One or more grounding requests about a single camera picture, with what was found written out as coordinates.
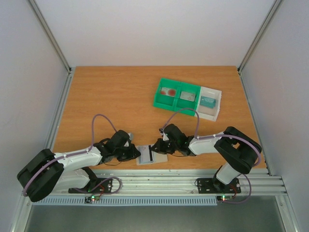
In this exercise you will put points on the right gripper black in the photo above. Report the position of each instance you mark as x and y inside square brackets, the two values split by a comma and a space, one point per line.
[163, 145]

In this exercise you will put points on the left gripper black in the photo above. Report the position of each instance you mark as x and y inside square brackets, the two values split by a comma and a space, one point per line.
[133, 154]

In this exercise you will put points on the white card holder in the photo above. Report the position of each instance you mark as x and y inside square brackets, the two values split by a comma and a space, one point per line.
[158, 158]

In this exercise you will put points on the white red floral card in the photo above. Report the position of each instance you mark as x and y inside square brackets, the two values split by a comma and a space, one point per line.
[146, 154]

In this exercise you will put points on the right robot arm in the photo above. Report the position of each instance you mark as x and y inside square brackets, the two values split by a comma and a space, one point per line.
[240, 152]

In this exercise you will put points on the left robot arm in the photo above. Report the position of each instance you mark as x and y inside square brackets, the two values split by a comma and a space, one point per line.
[49, 171]

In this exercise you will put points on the red patterned card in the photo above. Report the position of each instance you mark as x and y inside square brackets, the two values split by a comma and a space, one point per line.
[168, 91]

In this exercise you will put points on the grey card in bin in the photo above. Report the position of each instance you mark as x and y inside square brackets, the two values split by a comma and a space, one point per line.
[188, 96]

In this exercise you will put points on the teal card in bin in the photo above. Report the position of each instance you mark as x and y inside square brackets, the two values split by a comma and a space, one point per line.
[207, 102]

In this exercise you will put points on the green bin left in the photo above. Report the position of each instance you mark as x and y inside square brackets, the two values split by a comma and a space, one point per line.
[162, 101]

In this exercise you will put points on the green bin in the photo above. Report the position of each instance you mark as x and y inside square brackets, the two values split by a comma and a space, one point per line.
[179, 103]
[162, 101]

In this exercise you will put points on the left circuit board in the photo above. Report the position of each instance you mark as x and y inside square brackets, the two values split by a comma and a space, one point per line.
[93, 198]

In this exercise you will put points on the circuit board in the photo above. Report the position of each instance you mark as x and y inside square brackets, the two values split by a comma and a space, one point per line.
[224, 198]
[93, 198]

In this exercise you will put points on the green bin middle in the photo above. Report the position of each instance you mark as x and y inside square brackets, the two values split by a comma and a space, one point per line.
[179, 103]

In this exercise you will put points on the white bin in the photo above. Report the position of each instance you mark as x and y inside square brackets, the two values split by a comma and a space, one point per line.
[207, 113]

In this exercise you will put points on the right circuit board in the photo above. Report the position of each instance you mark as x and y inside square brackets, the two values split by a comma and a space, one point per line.
[224, 198]

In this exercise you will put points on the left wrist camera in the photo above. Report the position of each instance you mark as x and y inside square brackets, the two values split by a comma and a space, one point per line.
[131, 136]

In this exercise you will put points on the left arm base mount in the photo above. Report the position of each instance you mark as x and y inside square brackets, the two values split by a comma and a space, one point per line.
[101, 185]

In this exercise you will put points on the grey slotted cable duct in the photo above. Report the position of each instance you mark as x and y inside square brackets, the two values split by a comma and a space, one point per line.
[129, 201]

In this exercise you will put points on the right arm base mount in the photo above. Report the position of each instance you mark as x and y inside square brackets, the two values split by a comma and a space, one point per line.
[208, 185]

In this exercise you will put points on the aluminium front rail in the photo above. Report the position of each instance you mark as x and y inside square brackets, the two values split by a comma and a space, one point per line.
[181, 182]

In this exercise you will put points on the left aluminium frame post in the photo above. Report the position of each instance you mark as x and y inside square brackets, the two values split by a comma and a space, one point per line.
[42, 21]

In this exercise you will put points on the aluminium frame post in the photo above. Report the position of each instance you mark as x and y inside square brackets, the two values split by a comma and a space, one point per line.
[42, 21]
[260, 33]

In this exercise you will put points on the right aluminium frame post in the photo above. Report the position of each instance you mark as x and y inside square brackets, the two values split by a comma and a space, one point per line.
[260, 33]

